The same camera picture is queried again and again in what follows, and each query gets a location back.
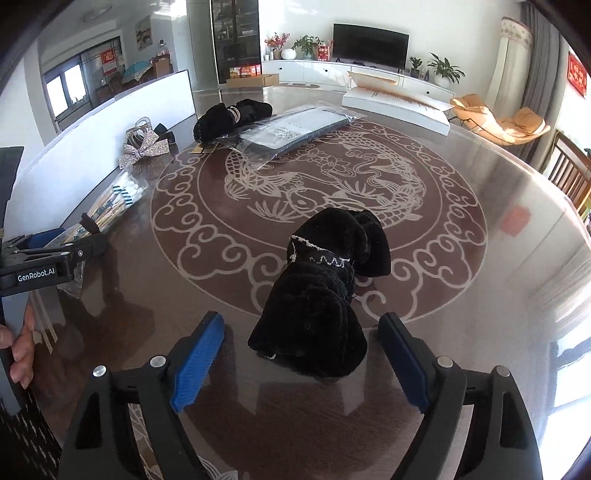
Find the silver rhinestone bow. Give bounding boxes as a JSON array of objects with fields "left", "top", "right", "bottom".
[{"left": 119, "top": 124, "right": 178, "bottom": 169}]

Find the phone case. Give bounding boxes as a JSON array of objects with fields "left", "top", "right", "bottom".
[{"left": 226, "top": 104, "right": 365, "bottom": 169}]

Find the green potted plant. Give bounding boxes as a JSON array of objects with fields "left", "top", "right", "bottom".
[{"left": 293, "top": 34, "right": 321, "bottom": 61}]

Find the cotton swab packet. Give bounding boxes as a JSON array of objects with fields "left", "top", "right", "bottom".
[{"left": 58, "top": 171, "right": 149, "bottom": 298}]

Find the flat brown cardboard box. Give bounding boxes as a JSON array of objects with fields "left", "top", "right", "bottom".
[{"left": 226, "top": 74, "right": 280, "bottom": 89}]

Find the glass window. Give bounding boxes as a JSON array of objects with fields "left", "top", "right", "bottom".
[{"left": 45, "top": 65, "right": 88, "bottom": 116}]

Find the wall painting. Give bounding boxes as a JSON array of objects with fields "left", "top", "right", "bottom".
[{"left": 135, "top": 16, "right": 153, "bottom": 51}]

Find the beige curtain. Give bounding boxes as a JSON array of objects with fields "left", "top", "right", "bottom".
[{"left": 485, "top": 17, "right": 536, "bottom": 118}]

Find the black scrunchie with silver chain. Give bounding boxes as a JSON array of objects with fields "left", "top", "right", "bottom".
[{"left": 248, "top": 208, "right": 392, "bottom": 379}]

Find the orange lounge chair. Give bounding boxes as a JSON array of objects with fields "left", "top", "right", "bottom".
[{"left": 450, "top": 93, "right": 552, "bottom": 146}]

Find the red flower vase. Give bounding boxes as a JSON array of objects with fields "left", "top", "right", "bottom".
[{"left": 264, "top": 32, "right": 291, "bottom": 61}]

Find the clear hair claw clip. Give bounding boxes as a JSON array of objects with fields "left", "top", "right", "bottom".
[{"left": 126, "top": 115, "right": 154, "bottom": 139}]

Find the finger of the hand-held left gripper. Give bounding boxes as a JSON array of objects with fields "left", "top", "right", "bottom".
[
  {"left": 9, "top": 231, "right": 110, "bottom": 266},
  {"left": 2, "top": 227, "right": 66, "bottom": 256}
]

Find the white television cabinet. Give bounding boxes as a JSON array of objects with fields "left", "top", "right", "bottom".
[{"left": 261, "top": 59, "right": 455, "bottom": 93}]

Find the red wall decoration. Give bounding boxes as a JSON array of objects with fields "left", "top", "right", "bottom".
[{"left": 568, "top": 52, "right": 591, "bottom": 99}]

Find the dining table with blue cloth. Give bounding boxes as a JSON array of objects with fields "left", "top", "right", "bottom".
[{"left": 122, "top": 61, "right": 155, "bottom": 85}]

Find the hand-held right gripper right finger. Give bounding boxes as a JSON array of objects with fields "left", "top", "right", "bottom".
[{"left": 377, "top": 312, "right": 544, "bottom": 480}]

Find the grey curtain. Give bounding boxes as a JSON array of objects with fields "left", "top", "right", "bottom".
[{"left": 522, "top": 4, "right": 566, "bottom": 167}]

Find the white box lid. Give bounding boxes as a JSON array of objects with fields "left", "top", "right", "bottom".
[{"left": 342, "top": 71, "right": 455, "bottom": 136}]

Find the white cardboard box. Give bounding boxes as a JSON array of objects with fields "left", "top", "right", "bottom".
[{"left": 0, "top": 69, "right": 195, "bottom": 241}]

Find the black glass display cabinet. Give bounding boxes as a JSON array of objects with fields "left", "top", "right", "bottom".
[{"left": 210, "top": 0, "right": 262, "bottom": 85}]

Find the black television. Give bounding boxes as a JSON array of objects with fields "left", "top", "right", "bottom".
[{"left": 332, "top": 23, "right": 410, "bottom": 70}]

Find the brown wooden chair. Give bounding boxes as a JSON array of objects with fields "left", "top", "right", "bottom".
[{"left": 545, "top": 130, "right": 591, "bottom": 213}]

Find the plain black velvet scrunchie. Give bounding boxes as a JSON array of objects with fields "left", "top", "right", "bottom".
[{"left": 191, "top": 98, "right": 274, "bottom": 155}]

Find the person's left hand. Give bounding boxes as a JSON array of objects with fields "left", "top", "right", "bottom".
[{"left": 0, "top": 302, "right": 38, "bottom": 391}]

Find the bushy plant in white pot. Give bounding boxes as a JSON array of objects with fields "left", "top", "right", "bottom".
[{"left": 427, "top": 53, "right": 466, "bottom": 88}]

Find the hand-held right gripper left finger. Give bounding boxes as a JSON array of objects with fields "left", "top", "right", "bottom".
[{"left": 59, "top": 311, "right": 226, "bottom": 480}]

